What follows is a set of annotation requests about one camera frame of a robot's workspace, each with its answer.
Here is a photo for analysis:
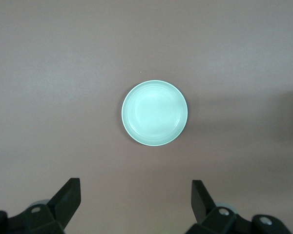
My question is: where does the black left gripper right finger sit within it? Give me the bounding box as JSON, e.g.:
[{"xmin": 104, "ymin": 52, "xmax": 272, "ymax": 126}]
[{"xmin": 185, "ymin": 179, "xmax": 293, "ymax": 234}]

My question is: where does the light green round plate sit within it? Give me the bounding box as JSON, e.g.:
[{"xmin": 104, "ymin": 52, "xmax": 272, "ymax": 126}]
[{"xmin": 121, "ymin": 79, "xmax": 189, "ymax": 147}]

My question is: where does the brown table cover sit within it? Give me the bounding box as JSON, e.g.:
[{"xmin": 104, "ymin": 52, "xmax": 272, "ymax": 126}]
[{"xmin": 0, "ymin": 0, "xmax": 293, "ymax": 234}]

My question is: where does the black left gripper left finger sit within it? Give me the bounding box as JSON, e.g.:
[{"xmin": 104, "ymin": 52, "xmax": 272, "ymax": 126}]
[{"xmin": 0, "ymin": 177, "xmax": 82, "ymax": 234}]

